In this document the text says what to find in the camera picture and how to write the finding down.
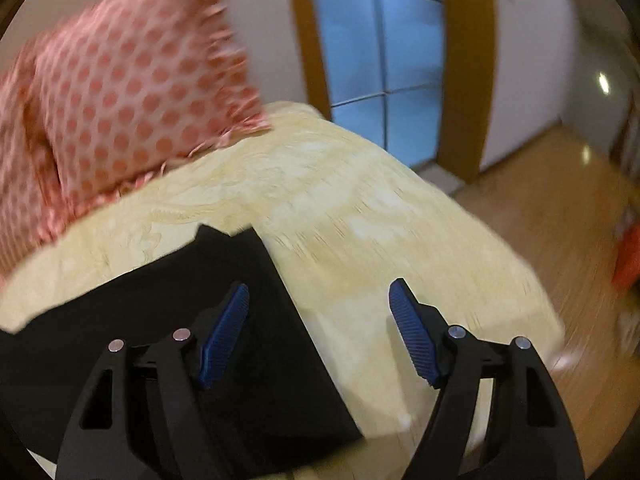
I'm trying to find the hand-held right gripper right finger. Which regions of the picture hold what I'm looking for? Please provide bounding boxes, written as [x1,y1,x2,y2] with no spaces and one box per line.
[388,278,586,480]

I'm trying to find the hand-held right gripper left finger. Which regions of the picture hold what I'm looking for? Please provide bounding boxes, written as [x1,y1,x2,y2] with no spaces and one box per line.
[55,282,250,480]

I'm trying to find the black pants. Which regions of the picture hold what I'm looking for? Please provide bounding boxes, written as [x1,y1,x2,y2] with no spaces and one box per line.
[0,224,364,479]

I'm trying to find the yellow patterned bedspread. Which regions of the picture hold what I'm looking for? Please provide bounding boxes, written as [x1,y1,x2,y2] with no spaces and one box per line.
[0,101,567,480]

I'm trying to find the orange object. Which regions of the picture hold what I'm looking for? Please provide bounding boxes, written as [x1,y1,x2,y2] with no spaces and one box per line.
[611,210,640,291]

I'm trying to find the small pink polka dot pillow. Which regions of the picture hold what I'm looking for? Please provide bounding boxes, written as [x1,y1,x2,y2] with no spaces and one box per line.
[0,45,76,286]

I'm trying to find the large pink polka dot pillow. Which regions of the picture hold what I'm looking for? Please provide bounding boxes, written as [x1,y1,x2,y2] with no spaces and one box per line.
[27,0,272,206]

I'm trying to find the wooden frame glass door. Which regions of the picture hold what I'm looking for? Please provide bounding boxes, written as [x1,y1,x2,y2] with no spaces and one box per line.
[285,0,496,185]

